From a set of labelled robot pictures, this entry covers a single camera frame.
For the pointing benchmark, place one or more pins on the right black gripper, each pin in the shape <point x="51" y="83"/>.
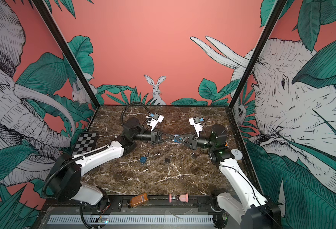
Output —
<point x="191" y="141"/>

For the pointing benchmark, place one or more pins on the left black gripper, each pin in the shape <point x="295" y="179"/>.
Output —
<point x="154" y="138"/>

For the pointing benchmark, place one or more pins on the blue padlock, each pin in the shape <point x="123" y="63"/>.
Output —
<point x="143" y="160"/>
<point x="178" y="139"/>

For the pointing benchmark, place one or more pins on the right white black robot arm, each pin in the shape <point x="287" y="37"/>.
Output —
<point x="251" y="210"/>

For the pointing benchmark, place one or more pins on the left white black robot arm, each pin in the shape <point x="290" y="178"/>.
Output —
<point x="64" y="181"/>

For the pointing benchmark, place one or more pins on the yellow orange can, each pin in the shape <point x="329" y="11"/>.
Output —
<point x="237" y="154"/>

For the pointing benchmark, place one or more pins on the pink hourglass spool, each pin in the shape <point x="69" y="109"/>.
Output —
<point x="182" y="198"/>

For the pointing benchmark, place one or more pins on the orange brown box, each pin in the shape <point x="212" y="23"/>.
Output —
<point x="138" y="200"/>

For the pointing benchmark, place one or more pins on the black white checkerboard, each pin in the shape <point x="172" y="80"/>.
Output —
<point x="85" y="142"/>

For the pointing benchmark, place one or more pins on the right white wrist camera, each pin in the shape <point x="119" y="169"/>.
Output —
<point x="197" y="123"/>

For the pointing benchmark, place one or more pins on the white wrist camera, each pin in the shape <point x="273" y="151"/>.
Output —
<point x="153" y="120"/>
<point x="197" y="123"/>

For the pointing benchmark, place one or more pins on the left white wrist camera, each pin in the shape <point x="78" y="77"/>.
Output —
<point x="153" y="120"/>

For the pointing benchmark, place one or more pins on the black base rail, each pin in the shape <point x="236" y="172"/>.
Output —
<point x="210" y="204"/>

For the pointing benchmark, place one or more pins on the white slotted cable duct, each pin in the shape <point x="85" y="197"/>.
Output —
<point x="131" y="219"/>

